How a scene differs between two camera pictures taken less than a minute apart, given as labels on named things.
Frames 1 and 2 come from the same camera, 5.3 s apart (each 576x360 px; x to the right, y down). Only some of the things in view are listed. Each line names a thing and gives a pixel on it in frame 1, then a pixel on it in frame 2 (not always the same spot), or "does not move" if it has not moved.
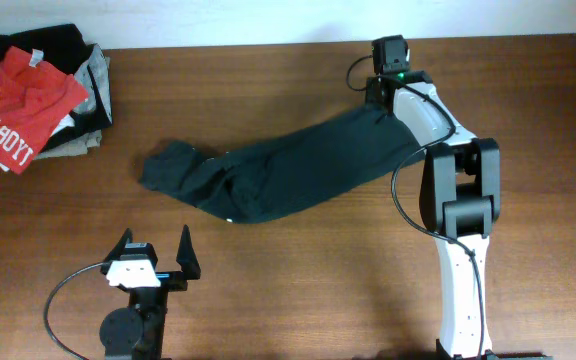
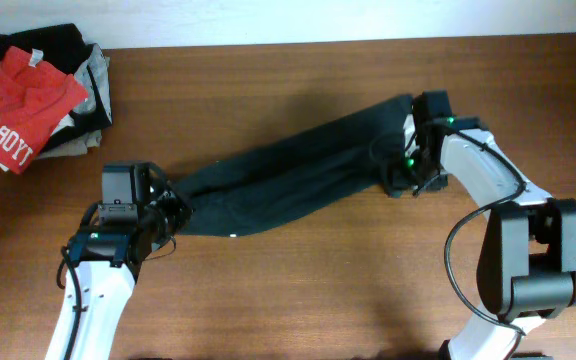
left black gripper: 188,264 to 167,190
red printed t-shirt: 28,102 does not move
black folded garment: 64,47 does not move
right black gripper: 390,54 to 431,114
